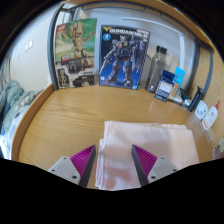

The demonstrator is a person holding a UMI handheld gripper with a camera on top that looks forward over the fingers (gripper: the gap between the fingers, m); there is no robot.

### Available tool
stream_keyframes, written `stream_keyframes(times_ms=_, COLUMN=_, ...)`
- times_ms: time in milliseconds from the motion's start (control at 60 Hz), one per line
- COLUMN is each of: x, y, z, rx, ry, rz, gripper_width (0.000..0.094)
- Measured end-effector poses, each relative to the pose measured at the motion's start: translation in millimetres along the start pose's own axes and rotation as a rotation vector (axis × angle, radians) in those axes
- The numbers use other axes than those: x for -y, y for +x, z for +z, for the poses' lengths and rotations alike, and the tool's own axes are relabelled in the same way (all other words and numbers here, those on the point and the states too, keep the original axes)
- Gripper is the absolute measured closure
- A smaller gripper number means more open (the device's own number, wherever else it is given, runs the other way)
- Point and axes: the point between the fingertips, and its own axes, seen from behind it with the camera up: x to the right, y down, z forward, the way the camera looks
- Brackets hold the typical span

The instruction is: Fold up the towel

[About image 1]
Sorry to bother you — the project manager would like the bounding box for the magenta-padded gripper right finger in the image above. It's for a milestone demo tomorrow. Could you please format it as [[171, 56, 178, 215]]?
[[130, 143, 180, 188]]

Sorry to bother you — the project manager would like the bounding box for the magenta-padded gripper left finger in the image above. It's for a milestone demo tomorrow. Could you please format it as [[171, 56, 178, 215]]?
[[47, 143, 98, 189]]

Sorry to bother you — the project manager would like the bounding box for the pink towel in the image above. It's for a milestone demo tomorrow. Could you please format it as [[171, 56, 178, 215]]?
[[94, 119, 201, 192]]

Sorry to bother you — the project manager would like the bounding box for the clear plastic container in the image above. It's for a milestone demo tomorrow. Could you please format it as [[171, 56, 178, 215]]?
[[204, 127, 217, 145]]

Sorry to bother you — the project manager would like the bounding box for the white mug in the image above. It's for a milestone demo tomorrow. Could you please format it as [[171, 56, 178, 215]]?
[[193, 99, 210, 121]]

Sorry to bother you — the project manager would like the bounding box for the white bottle with red pump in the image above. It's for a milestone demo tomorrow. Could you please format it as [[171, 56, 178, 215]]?
[[201, 100, 221, 132]]

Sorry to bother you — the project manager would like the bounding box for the black tumbler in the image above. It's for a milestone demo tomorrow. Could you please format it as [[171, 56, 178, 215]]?
[[187, 85, 204, 113]]

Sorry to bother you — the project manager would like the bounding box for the bed with grey-green bedding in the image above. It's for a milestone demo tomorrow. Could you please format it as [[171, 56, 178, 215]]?
[[0, 79, 43, 158]]

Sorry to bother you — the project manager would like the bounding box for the light blue carton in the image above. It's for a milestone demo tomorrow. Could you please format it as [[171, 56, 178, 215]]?
[[169, 66, 187, 101]]

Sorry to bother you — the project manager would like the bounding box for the light wooden wardrobe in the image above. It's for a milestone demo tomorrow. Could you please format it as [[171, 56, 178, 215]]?
[[186, 43, 224, 158]]

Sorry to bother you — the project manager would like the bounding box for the clear bottle with dark cap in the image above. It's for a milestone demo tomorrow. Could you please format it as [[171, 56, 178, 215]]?
[[145, 45, 169, 94]]

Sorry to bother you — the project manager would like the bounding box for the tree figure toy box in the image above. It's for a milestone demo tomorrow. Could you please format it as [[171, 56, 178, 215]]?
[[53, 17, 99, 91]]

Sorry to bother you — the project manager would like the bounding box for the robot model kit box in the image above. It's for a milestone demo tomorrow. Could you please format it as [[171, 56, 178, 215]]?
[[98, 24, 151, 91]]

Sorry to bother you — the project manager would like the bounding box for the white desk lamp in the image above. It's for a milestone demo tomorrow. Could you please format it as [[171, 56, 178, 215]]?
[[120, 15, 193, 108]]

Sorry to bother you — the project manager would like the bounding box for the grey metal desk frame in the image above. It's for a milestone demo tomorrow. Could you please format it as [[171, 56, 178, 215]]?
[[46, 0, 215, 100]]

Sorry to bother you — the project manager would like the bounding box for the white wall switch plate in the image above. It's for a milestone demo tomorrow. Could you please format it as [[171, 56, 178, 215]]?
[[24, 39, 35, 53]]

